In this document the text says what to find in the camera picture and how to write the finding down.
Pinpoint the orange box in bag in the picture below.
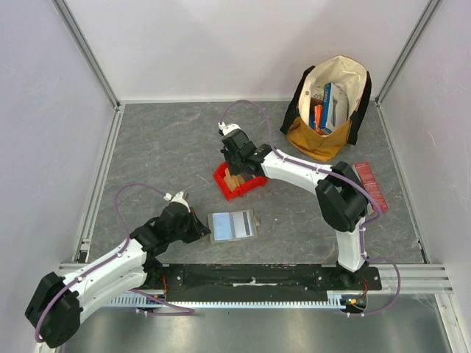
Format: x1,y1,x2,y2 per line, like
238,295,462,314
308,104,322,132

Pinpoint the grey card holder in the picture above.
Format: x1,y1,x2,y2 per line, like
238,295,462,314
208,209,258,244

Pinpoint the red grey flat box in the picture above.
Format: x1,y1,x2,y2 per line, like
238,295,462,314
354,162,389,212

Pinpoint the red plastic bin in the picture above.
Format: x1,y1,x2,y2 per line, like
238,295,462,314
213,162,268,201

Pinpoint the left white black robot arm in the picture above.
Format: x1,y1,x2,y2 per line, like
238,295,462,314
25,201,210,348

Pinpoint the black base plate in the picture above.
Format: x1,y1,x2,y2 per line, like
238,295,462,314
141,264,382,303

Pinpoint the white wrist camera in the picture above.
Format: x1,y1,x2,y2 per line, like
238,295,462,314
218,122,241,139
163,190,189,206

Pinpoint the blue box in bag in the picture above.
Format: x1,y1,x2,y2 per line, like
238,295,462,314
320,82,344,135

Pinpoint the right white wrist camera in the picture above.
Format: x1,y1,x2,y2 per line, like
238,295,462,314
218,122,241,139

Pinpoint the yellow canvas tote bag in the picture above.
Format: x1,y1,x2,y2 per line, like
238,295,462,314
280,55,372,162

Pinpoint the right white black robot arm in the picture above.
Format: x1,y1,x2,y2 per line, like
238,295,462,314
218,123,369,290

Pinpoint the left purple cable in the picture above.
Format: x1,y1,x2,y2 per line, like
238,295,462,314
33,182,196,343

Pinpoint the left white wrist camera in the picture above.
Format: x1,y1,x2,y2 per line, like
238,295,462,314
163,190,189,206

